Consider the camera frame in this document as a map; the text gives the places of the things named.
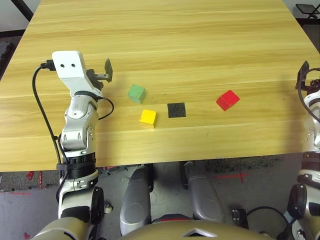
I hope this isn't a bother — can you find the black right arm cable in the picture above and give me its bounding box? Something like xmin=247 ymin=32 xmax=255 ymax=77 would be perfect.
xmin=297 ymin=69 xmax=320 ymax=118

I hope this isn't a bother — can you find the black square tape marker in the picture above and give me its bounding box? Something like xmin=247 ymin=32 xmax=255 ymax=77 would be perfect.
xmin=167 ymin=102 xmax=187 ymax=119

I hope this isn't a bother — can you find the red wooden block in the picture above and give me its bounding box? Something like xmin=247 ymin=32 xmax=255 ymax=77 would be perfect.
xmin=215 ymin=89 xmax=241 ymax=112

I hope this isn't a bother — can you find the black diagonal metal bar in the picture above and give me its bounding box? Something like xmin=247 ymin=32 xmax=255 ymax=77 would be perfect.
xmin=17 ymin=0 xmax=35 ymax=22

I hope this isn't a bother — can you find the thin black left wrist cable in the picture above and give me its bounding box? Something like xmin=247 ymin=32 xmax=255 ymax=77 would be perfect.
xmin=97 ymin=96 xmax=115 ymax=121

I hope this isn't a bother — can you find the gold robot torso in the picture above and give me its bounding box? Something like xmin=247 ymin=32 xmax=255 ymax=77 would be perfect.
xmin=119 ymin=219 xmax=276 ymax=240

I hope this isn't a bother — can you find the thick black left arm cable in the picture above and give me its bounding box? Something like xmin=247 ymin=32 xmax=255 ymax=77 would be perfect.
xmin=31 ymin=59 xmax=66 ymax=201

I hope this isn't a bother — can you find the black foam floor mat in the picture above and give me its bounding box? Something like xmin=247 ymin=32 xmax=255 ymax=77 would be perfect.
xmin=0 ymin=39 xmax=16 ymax=78

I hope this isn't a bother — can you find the dark speckled floor mat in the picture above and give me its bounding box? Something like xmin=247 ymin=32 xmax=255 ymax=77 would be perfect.
xmin=206 ymin=155 xmax=285 ymax=173

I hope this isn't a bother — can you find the grey robot leg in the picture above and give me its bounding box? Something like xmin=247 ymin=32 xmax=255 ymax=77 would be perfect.
xmin=119 ymin=164 xmax=154 ymax=236
xmin=183 ymin=161 xmax=225 ymax=223

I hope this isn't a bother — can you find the grey right robot leg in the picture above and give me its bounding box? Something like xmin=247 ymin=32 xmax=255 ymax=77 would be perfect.
xmin=183 ymin=161 xmax=225 ymax=223

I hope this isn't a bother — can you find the green wooden block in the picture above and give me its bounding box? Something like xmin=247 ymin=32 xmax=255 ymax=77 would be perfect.
xmin=127 ymin=84 xmax=147 ymax=105

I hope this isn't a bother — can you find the black metal stand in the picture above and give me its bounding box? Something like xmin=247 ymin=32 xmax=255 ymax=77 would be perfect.
xmin=295 ymin=2 xmax=320 ymax=20

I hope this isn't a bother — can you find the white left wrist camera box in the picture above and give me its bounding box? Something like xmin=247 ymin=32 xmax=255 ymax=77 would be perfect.
xmin=51 ymin=50 xmax=103 ymax=97

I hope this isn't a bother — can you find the yellow wooden block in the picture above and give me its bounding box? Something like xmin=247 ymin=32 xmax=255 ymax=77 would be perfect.
xmin=139 ymin=109 xmax=158 ymax=129

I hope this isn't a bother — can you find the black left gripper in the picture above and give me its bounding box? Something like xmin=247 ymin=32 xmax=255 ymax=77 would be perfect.
xmin=86 ymin=58 xmax=114 ymax=91

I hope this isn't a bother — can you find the grey left robot leg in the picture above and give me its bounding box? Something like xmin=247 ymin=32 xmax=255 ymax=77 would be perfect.
xmin=119 ymin=164 xmax=154 ymax=236

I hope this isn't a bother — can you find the small blue-grey box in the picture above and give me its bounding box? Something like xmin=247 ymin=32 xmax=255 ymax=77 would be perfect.
xmin=283 ymin=209 xmax=294 ymax=223

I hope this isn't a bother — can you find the black looped floor cable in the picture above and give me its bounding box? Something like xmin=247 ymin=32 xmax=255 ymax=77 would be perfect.
xmin=246 ymin=205 xmax=293 ymax=240

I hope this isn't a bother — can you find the small black box with screws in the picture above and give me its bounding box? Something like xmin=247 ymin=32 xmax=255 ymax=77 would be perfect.
xmin=231 ymin=208 xmax=250 ymax=230

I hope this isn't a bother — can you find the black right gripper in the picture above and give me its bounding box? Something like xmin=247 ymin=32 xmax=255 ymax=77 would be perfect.
xmin=295 ymin=60 xmax=320 ymax=95

